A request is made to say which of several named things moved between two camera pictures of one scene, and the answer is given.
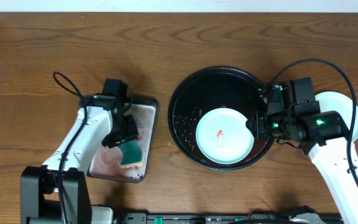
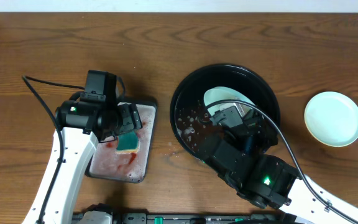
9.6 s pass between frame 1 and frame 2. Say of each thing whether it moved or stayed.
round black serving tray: stayed
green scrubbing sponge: moved
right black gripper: moved
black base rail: stayed
